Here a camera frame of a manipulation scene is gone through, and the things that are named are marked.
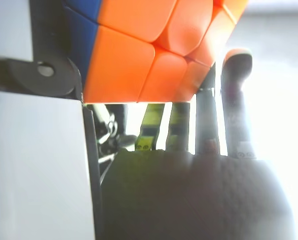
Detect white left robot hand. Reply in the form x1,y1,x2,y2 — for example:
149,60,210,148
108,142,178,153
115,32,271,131
0,0,297,240

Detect Rubik's cube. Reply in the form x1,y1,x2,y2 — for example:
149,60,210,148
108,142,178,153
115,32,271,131
63,0,249,104

